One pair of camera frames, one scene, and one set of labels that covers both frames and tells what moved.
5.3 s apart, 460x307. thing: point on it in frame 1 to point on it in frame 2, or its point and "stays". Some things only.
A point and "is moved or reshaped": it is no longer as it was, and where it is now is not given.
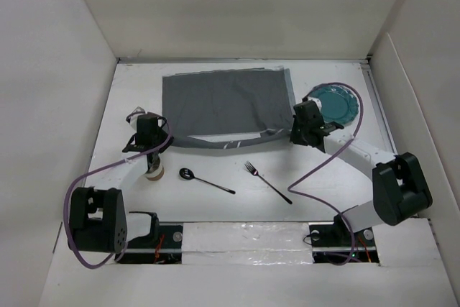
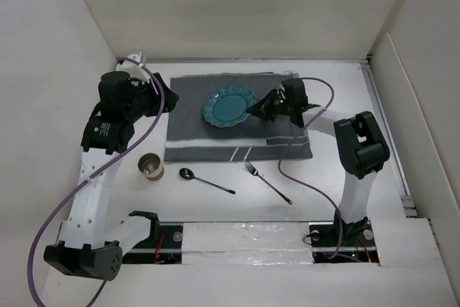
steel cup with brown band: (157, 170) stays
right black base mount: (334, 242) stays
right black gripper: (294, 137) to (263, 107)
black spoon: (188, 174) stays
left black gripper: (164, 136) to (150, 89)
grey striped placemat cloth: (228, 108) is moved or reshaped
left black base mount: (162, 245) stays
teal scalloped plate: (338, 103) to (227, 106)
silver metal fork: (253, 171) stays
